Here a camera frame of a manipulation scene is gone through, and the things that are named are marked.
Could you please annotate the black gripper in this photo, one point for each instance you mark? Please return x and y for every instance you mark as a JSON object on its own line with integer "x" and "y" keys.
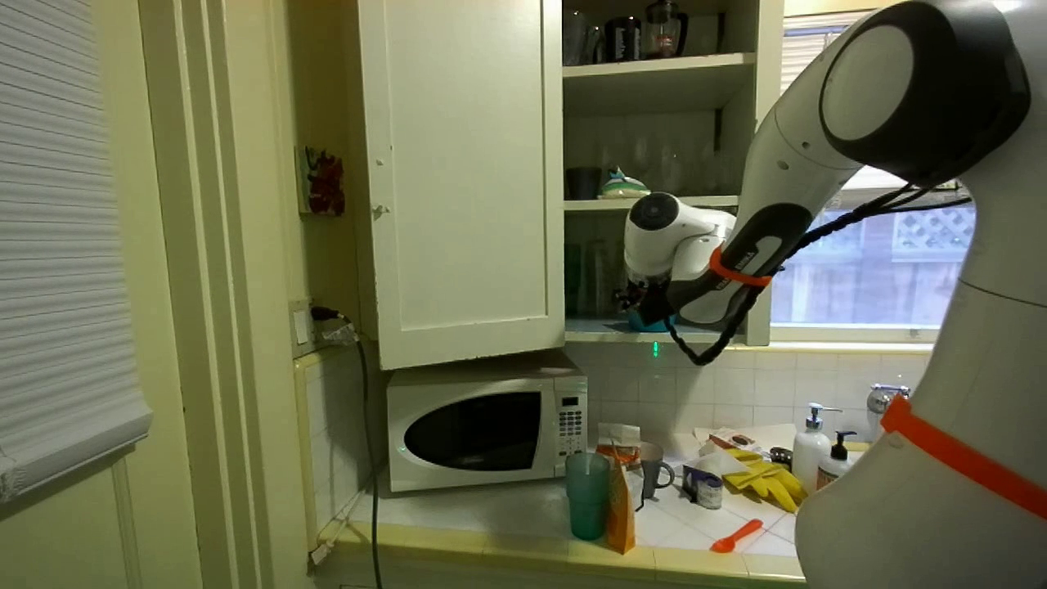
{"x": 645, "y": 300}

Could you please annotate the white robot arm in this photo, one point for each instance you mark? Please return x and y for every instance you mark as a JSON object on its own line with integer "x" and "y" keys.
{"x": 961, "y": 435}

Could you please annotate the white cabinet door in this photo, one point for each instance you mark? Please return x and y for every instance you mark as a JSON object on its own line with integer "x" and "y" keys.
{"x": 460, "y": 183}

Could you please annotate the clear glass tumbler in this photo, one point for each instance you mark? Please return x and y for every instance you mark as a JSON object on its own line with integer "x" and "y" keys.
{"x": 585, "y": 279}

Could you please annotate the small teal white dish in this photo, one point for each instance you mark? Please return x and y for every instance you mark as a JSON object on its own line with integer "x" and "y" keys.
{"x": 622, "y": 183}

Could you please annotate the black cup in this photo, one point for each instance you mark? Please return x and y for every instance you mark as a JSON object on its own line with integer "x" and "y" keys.
{"x": 585, "y": 182}

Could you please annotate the white printed carton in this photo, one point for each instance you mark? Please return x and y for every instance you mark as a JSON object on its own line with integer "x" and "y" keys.
{"x": 619, "y": 435}

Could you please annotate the grey mug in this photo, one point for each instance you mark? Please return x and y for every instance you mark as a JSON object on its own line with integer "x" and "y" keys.
{"x": 652, "y": 480}

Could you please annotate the teal plastic cup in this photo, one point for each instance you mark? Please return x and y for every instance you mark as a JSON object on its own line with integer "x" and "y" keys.
{"x": 587, "y": 494}

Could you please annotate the white microwave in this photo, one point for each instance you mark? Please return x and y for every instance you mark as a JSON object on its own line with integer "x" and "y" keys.
{"x": 479, "y": 429}

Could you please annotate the yellow rubber gloves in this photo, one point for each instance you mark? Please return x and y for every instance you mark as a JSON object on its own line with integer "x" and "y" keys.
{"x": 769, "y": 480}

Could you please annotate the white soap pump bottle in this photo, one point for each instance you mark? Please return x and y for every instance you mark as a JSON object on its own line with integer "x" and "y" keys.
{"x": 811, "y": 451}

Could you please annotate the kitchen window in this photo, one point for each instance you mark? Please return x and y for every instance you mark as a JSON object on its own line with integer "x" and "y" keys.
{"x": 871, "y": 274}

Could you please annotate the soap bottle black pump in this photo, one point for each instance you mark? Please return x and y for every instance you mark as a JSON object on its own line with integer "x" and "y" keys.
{"x": 835, "y": 463}

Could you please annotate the orange spatula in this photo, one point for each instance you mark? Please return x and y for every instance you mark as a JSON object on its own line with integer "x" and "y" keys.
{"x": 737, "y": 534}

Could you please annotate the chrome faucet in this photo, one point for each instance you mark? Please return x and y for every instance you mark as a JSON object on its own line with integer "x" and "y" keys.
{"x": 883, "y": 401}

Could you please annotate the dark jar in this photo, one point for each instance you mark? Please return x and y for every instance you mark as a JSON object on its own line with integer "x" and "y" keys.
{"x": 622, "y": 37}

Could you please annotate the clear glass jar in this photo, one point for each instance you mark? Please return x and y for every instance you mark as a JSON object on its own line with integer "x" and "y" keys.
{"x": 581, "y": 37}

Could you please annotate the glass blender jar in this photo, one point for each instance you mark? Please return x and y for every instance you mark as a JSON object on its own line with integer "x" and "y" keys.
{"x": 667, "y": 32}

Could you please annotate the white window blind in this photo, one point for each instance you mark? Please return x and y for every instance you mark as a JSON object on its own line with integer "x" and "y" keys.
{"x": 67, "y": 218}

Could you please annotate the cream door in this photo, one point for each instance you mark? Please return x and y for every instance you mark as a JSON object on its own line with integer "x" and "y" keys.
{"x": 67, "y": 545}

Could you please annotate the white wall cabinet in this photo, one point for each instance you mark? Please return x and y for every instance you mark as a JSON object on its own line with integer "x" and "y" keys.
{"x": 593, "y": 203}

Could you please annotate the red wall decoration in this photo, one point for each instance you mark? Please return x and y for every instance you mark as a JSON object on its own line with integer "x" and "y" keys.
{"x": 324, "y": 182}

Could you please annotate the wall outlet with plug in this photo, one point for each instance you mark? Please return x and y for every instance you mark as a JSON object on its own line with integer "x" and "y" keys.
{"x": 303, "y": 329}

